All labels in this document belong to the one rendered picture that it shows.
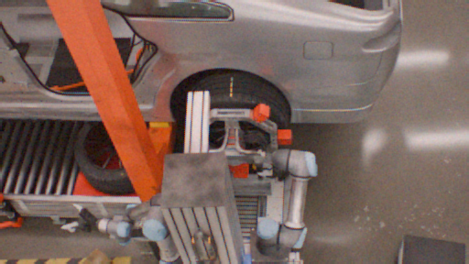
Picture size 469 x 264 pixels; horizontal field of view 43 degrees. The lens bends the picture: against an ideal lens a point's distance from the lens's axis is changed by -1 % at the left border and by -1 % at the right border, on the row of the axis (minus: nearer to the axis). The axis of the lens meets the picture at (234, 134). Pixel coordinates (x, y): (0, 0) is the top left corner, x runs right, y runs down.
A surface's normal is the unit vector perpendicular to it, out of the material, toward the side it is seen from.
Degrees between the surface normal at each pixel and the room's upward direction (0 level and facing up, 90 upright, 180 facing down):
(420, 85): 0
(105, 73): 90
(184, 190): 0
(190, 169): 0
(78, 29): 90
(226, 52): 90
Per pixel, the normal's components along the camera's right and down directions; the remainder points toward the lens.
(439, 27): -0.09, -0.56
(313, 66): -0.07, 0.83
